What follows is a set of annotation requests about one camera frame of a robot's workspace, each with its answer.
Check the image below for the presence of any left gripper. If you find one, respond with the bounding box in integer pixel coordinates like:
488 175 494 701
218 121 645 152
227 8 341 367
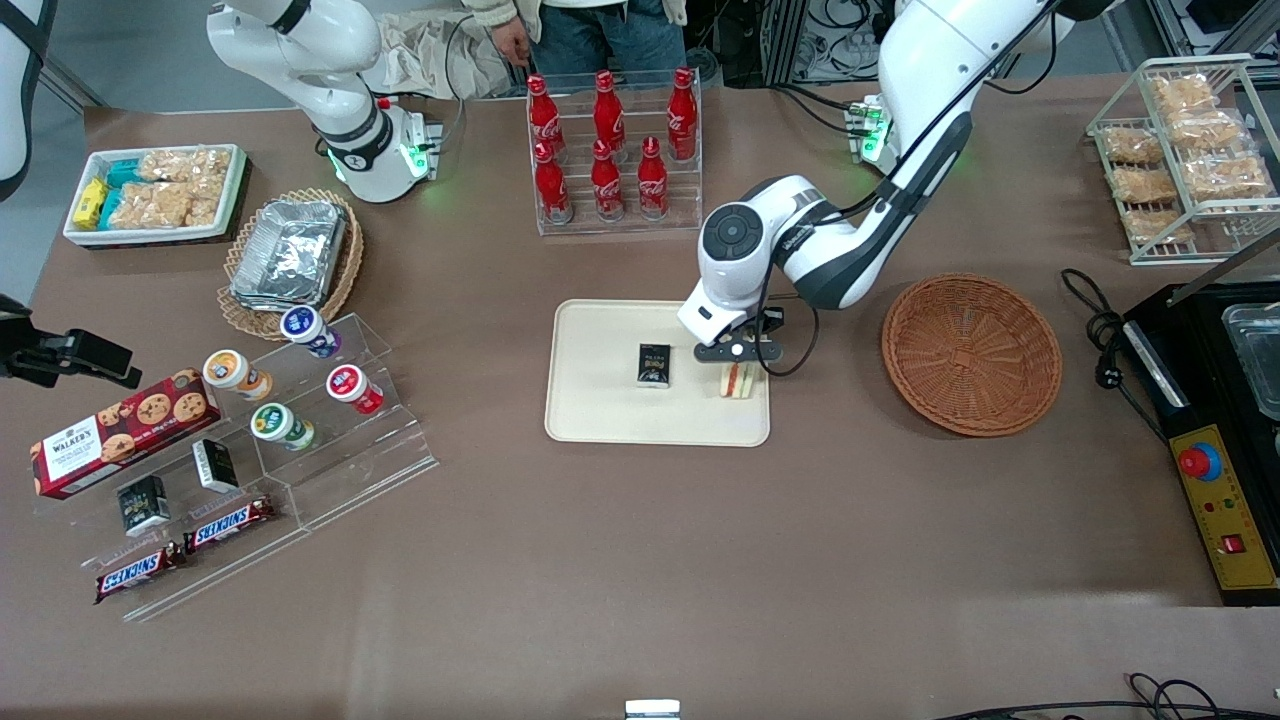
678 290 788 379

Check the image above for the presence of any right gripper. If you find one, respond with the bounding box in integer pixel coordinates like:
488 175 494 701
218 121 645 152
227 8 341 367
0 295 143 391

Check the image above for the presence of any cream plastic tray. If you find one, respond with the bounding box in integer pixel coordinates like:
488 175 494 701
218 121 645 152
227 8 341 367
544 299 772 448

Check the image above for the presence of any oval light wicker basket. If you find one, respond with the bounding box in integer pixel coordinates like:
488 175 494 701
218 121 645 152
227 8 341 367
217 188 365 343

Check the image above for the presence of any aluminium foil tray stack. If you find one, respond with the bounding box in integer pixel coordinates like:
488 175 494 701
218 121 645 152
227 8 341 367
230 199 349 311

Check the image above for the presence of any round brown wicker basket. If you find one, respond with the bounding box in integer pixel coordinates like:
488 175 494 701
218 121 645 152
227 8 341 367
881 273 1063 438

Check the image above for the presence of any red Walkers cookie box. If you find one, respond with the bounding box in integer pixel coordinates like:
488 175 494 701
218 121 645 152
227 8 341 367
29 368 223 500

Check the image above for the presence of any orange yogurt cup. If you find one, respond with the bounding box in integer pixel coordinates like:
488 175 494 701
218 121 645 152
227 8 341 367
203 349 273 402

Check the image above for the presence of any yellow snack packet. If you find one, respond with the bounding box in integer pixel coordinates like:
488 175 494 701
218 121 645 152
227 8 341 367
73 177 109 231

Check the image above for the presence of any rice cracker bag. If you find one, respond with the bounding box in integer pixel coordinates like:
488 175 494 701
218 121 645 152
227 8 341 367
185 172 227 227
1180 152 1273 201
108 180 191 230
1165 110 1241 153
1100 125 1166 166
1112 165 1179 206
138 147 233 186
1122 207 1193 246
1150 75 1219 113

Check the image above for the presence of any clear acrylic bottle rack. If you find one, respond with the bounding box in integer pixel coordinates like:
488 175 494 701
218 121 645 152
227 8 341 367
526 68 704 238

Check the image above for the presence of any green yogurt cup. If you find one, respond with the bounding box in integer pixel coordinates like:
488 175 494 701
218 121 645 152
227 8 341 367
250 403 316 452

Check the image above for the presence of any red cola bottle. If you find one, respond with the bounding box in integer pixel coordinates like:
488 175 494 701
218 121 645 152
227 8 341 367
667 66 699 163
637 136 670 221
593 69 628 156
527 73 566 161
590 139 626 222
533 141 573 225

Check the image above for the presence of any purple yogurt cup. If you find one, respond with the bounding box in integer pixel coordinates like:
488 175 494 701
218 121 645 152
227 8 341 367
280 305 343 359

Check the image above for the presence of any Snickers bar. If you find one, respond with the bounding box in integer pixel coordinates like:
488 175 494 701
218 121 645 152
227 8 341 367
183 496 277 554
94 542 188 605

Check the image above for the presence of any white rectangular bin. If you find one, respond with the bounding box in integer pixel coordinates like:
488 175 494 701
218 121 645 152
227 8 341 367
62 143 248 248

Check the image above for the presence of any clear acrylic stepped stand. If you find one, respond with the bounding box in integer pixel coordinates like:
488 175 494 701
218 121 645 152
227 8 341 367
200 312 441 532
35 400 313 624

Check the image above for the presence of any red yogurt cup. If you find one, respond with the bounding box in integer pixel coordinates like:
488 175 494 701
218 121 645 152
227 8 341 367
326 364 385 416

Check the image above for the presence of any person in blue jeans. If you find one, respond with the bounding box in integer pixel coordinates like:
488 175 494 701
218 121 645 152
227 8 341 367
465 0 691 87

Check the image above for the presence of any beige crumpled bag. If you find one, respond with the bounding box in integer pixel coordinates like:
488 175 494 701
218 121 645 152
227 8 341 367
365 10 511 101

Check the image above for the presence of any black machine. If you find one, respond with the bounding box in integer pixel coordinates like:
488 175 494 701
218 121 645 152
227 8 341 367
1122 280 1280 608

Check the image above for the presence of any red emergency stop button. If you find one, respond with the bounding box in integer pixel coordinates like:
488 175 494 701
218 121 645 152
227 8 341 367
1178 440 1223 483

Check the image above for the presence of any metal rod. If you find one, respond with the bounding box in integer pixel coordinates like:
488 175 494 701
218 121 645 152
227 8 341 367
1168 228 1280 306

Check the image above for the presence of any yellow control panel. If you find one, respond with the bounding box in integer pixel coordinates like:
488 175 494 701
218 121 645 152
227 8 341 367
1170 425 1279 593

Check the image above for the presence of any clear plastic container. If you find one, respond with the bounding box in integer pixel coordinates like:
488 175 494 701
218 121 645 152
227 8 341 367
1220 303 1280 421

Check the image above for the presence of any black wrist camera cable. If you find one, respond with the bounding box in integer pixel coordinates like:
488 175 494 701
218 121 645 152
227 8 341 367
755 0 1063 379

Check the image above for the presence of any black arm base cable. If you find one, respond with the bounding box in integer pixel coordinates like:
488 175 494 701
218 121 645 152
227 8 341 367
775 83 863 136

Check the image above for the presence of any black power cable with plug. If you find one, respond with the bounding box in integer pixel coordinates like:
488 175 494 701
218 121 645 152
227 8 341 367
1060 268 1171 441

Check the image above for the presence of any white wire rack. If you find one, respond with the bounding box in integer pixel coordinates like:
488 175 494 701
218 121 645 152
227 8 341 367
1086 53 1280 266

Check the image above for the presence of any black floor cable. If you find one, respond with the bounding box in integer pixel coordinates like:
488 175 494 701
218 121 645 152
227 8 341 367
930 673 1280 720

